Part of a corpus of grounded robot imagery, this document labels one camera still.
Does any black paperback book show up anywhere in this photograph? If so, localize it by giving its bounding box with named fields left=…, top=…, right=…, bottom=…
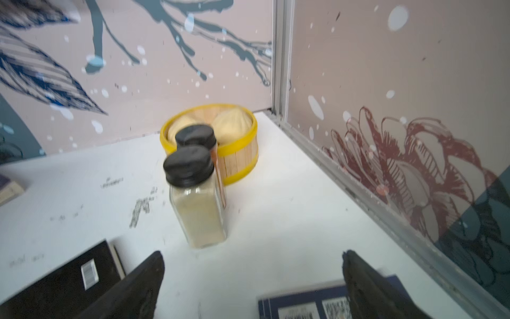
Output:
left=1, top=240, right=126, bottom=318

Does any clear bottle black cap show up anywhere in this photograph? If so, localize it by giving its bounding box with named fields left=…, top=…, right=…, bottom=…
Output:
left=163, top=145, right=227, bottom=249

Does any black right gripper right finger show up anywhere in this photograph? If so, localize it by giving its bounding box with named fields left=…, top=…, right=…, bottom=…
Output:
left=343, top=250, right=430, bottom=319

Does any navy book with QR code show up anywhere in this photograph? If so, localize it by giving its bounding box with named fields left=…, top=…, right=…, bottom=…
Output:
left=257, top=274, right=411, bottom=319

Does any yellow bowl with buns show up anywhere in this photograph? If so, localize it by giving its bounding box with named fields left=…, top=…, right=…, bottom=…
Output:
left=159, top=104, right=258, bottom=186

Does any navy blue book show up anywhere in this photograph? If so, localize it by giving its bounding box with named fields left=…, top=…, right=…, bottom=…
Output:
left=0, top=175, right=25, bottom=206

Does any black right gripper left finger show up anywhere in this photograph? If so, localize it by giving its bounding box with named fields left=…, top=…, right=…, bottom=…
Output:
left=76, top=251, right=165, bottom=319

